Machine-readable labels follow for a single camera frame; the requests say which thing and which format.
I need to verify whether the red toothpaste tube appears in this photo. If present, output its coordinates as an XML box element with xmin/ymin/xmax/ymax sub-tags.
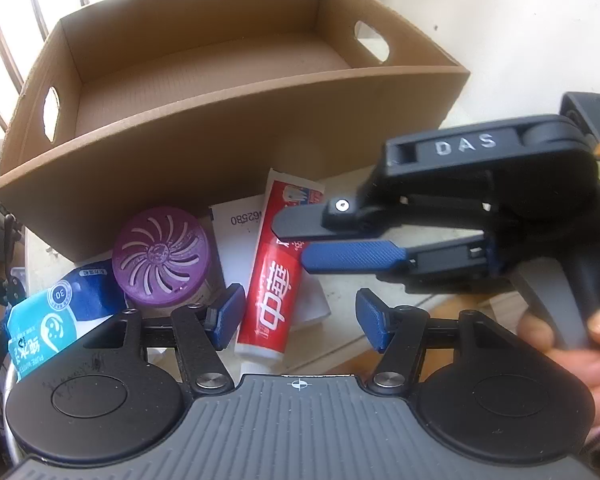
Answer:
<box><xmin>235</xmin><ymin>170</ymin><xmax>324</xmax><ymax>374</ymax></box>

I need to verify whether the purple air freshener jar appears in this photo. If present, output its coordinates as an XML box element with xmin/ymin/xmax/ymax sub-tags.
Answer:
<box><xmin>111</xmin><ymin>206</ymin><xmax>211</xmax><ymax>308</ymax></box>

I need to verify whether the white cardboard box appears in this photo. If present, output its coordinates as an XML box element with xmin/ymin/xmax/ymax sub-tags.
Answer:
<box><xmin>211</xmin><ymin>195</ymin><xmax>332</xmax><ymax>330</ymax></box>

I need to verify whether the blue wet wipes pack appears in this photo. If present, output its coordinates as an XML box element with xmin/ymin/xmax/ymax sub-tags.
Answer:
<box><xmin>6</xmin><ymin>259</ymin><xmax>126</xmax><ymax>378</ymax></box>

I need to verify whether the person's right hand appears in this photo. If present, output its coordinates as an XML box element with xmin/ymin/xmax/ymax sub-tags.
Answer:
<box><xmin>517</xmin><ymin>310</ymin><xmax>600</xmax><ymax>441</ymax></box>

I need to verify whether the brown cardboard tray box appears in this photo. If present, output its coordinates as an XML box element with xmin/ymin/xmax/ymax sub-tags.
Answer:
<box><xmin>0</xmin><ymin>0</ymin><xmax>469</xmax><ymax>261</ymax></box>

